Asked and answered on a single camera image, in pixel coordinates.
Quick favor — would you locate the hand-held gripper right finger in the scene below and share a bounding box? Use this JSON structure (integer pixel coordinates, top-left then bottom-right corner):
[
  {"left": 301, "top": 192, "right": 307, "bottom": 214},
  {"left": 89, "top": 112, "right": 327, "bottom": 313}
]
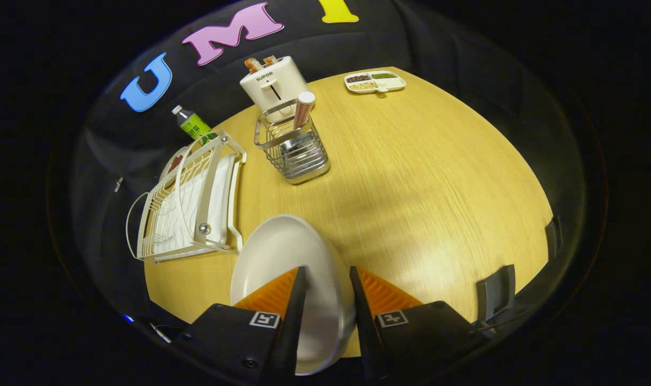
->
[{"left": 349, "top": 266, "right": 491, "bottom": 386}]

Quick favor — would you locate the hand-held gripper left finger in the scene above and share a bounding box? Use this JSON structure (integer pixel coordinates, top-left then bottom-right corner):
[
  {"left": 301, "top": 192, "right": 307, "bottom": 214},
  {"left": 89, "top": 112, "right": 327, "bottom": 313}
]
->
[{"left": 173, "top": 266, "right": 309, "bottom": 386}]

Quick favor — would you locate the white plate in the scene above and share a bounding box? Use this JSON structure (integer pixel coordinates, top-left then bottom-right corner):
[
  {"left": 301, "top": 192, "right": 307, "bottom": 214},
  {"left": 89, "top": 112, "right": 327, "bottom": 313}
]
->
[{"left": 230, "top": 214, "right": 357, "bottom": 376}]

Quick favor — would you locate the white wire dish rack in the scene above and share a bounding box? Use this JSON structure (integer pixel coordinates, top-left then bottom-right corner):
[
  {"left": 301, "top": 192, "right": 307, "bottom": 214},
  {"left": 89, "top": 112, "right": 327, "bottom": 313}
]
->
[{"left": 125, "top": 129, "right": 248, "bottom": 264}]

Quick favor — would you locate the metal wire basket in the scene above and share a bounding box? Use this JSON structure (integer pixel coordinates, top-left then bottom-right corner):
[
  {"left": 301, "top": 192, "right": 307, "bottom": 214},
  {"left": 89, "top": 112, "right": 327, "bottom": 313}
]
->
[{"left": 253, "top": 98, "right": 331, "bottom": 185}]

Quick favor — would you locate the striped handle metal spoon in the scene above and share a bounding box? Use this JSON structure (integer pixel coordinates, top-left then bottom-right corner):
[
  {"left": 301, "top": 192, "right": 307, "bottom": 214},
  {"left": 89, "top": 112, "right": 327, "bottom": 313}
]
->
[{"left": 281, "top": 91, "right": 317, "bottom": 154}]

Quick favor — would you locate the small beige plate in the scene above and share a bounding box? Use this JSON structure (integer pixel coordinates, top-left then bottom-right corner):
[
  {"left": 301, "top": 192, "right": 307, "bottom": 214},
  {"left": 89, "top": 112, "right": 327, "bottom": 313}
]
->
[{"left": 158, "top": 146, "right": 191, "bottom": 185}]

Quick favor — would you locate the grey table edge clamp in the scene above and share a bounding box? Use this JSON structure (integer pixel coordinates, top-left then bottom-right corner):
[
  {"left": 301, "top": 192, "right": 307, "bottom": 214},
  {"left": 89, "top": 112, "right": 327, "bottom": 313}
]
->
[
  {"left": 544, "top": 214, "right": 563, "bottom": 262},
  {"left": 476, "top": 264, "right": 517, "bottom": 323}
]

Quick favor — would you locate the green drink bottle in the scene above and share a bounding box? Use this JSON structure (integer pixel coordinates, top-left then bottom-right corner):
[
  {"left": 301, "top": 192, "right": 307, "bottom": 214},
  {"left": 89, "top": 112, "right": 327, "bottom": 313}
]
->
[{"left": 171, "top": 105, "right": 219, "bottom": 144}]

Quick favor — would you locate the white toaster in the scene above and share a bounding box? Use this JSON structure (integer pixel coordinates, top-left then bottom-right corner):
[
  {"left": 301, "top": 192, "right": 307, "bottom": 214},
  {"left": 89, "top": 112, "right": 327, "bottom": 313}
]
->
[{"left": 239, "top": 56, "right": 310, "bottom": 116}]

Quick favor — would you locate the white divided bean tray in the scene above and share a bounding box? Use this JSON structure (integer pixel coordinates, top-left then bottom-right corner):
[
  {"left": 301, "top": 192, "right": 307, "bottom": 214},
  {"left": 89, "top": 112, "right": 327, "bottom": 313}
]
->
[{"left": 344, "top": 70, "right": 407, "bottom": 95}]

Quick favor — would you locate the black backdrop cloth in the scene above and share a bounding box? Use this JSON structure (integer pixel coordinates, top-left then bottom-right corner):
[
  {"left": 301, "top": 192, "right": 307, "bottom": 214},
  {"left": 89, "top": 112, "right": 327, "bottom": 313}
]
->
[{"left": 49, "top": 0, "right": 607, "bottom": 376}]

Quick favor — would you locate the thin white cable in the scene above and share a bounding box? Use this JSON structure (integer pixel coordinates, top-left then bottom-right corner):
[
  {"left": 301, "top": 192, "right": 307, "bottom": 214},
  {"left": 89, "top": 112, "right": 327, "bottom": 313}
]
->
[{"left": 148, "top": 322, "right": 172, "bottom": 344}]

